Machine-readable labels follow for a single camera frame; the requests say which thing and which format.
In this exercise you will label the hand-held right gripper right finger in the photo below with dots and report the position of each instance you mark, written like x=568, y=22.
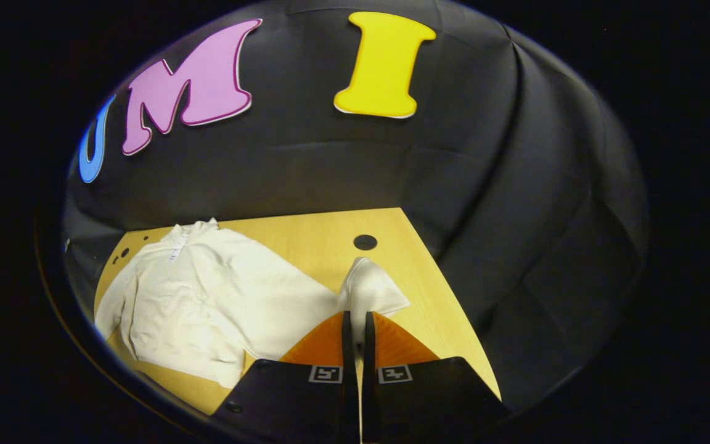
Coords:
x=369, y=351

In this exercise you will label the black backdrop cloth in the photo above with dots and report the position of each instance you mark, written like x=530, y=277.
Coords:
x=453, y=154

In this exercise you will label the white sweatshirt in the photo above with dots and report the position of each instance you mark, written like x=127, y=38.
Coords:
x=207, y=296

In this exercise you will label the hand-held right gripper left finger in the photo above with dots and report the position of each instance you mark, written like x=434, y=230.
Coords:
x=348, y=345

